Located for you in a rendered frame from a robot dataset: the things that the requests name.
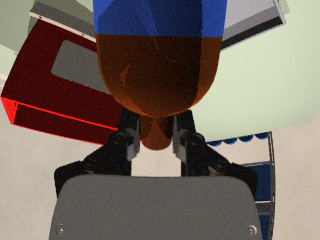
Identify grey rectangular tray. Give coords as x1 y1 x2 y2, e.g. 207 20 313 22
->
221 0 286 52

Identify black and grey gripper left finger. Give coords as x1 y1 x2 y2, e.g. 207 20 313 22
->
54 108 141 198

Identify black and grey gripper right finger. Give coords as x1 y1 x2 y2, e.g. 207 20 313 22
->
172 110 258 200

